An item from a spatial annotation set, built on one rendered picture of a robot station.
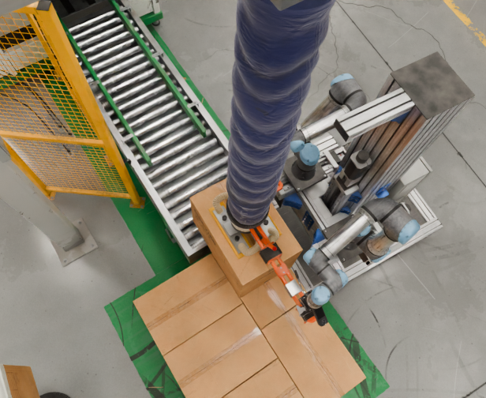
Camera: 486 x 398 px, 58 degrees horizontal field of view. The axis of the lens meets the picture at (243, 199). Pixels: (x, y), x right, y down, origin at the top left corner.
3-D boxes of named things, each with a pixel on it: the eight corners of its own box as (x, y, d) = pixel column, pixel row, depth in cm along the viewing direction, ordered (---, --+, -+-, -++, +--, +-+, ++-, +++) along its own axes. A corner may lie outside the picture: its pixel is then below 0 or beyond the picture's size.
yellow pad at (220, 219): (207, 210, 252) (207, 207, 247) (222, 202, 254) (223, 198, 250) (238, 260, 242) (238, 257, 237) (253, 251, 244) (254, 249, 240)
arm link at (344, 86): (290, 155, 255) (356, 90, 220) (278, 136, 260) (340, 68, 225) (303, 155, 264) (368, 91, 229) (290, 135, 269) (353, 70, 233)
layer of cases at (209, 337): (142, 309, 319) (132, 301, 282) (255, 240, 344) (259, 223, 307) (230, 467, 284) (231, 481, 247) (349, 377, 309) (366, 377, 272)
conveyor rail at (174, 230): (51, 39, 376) (42, 22, 358) (57, 36, 377) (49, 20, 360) (188, 260, 308) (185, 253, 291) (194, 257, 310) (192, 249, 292)
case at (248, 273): (192, 220, 291) (189, 197, 254) (244, 193, 301) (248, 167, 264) (239, 298, 273) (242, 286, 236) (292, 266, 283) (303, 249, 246)
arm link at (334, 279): (334, 260, 196) (317, 275, 193) (352, 279, 193) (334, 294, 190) (330, 264, 204) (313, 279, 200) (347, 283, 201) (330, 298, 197)
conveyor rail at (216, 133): (119, 9, 392) (114, -8, 374) (125, 7, 393) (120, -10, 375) (263, 214, 324) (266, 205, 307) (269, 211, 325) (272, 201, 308)
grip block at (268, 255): (258, 252, 234) (259, 249, 228) (273, 243, 236) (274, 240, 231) (266, 265, 231) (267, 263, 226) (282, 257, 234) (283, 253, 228)
